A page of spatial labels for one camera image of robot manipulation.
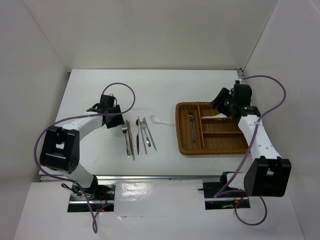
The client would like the white ceramic spoon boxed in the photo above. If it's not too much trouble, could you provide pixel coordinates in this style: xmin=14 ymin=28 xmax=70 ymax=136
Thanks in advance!
xmin=201 ymin=113 xmax=227 ymax=120
xmin=150 ymin=114 xmax=175 ymax=127
xmin=130 ymin=125 xmax=139 ymax=150

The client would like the silver fork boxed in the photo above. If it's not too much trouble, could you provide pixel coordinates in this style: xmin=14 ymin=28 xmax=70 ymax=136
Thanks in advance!
xmin=188 ymin=111 xmax=196 ymax=143
xmin=121 ymin=123 xmax=131 ymax=157
xmin=140 ymin=120 xmax=151 ymax=147

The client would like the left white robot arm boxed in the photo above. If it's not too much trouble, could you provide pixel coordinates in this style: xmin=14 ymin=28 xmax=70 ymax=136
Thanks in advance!
xmin=39 ymin=94 xmax=124 ymax=200

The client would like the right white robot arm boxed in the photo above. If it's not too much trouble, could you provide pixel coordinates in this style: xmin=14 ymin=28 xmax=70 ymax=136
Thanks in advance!
xmin=210 ymin=83 xmax=292 ymax=197

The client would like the copper knife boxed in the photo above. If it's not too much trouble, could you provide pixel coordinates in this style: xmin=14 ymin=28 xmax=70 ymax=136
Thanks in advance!
xmin=125 ymin=120 xmax=136 ymax=161

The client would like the silver knife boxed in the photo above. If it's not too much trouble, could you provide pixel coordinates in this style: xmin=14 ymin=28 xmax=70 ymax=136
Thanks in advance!
xmin=143 ymin=117 xmax=157 ymax=151

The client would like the brown wicker divided tray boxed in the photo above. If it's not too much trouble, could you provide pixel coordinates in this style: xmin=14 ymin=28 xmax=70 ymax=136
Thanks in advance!
xmin=175 ymin=102 xmax=248 ymax=156

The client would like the aluminium table rail front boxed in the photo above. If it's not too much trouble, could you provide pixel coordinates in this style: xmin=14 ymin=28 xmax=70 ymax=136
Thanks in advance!
xmin=38 ymin=174 xmax=226 ymax=182

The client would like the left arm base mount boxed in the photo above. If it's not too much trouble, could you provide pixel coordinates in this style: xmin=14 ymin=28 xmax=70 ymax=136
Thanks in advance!
xmin=61 ymin=183 xmax=116 ymax=213

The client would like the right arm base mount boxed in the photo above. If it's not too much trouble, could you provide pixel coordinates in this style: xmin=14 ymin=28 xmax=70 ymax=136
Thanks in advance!
xmin=198 ymin=182 xmax=251 ymax=210

